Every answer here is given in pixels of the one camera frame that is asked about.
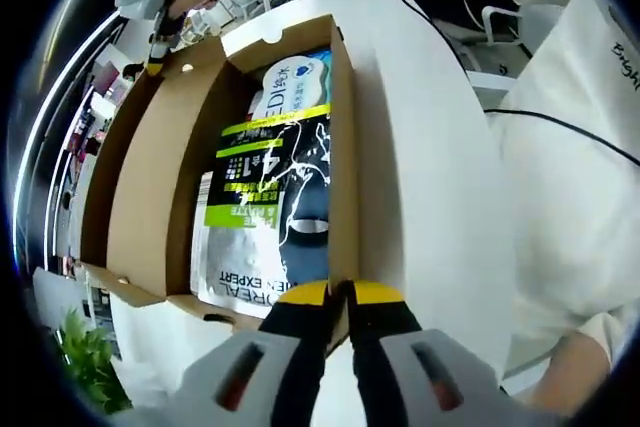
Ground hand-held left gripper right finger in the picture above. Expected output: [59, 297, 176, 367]
[344, 280, 511, 427]

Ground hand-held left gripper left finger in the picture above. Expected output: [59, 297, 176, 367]
[182, 280, 334, 427]

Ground silver green soft item pouch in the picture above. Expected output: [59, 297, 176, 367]
[189, 104, 334, 321]

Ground brown cardboard shoe box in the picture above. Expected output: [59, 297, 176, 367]
[79, 13, 361, 348]

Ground white teal wet wipes pack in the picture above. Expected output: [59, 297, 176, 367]
[246, 49, 334, 121]

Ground potted green plant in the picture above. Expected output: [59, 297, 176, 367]
[57, 309, 134, 416]

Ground white office chair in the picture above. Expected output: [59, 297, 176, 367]
[479, 4, 534, 46]

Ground black cable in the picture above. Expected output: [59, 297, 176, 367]
[384, 0, 640, 168]

